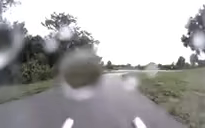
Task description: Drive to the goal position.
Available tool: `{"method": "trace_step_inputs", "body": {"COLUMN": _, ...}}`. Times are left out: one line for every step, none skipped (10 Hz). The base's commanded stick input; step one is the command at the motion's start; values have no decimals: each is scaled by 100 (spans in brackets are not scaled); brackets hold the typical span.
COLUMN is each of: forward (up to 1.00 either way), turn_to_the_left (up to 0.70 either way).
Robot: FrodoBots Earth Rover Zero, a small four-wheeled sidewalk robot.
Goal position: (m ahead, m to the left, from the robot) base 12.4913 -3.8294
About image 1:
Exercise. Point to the narrow grass verge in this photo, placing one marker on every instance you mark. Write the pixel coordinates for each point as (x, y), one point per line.
(13, 91)

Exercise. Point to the wood of dark trees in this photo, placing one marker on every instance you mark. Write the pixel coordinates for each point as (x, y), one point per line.
(36, 56)

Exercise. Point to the grey asphalt path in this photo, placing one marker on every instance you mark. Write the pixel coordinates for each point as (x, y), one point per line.
(110, 106)

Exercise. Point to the tree with dark foliage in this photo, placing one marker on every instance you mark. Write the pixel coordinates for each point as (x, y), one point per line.
(200, 26)

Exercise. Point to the distant row of trees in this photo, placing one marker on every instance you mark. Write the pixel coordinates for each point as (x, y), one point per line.
(176, 64)

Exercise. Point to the grass verge with bare patches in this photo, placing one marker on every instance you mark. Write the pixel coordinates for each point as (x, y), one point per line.
(183, 90)

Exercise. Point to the robot's own part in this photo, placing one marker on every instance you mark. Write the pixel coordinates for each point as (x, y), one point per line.
(68, 123)
(139, 122)

